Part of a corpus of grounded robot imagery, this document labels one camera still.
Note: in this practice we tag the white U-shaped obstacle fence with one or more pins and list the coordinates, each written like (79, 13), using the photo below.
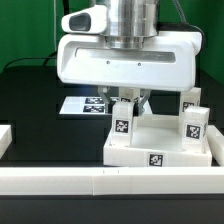
(111, 181)

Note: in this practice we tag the white marker base plate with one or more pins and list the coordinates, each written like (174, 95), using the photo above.
(83, 105)

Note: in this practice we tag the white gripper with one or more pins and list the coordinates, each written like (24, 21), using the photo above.
(166, 62)

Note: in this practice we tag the white square tabletop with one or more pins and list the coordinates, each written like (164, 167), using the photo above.
(155, 143)

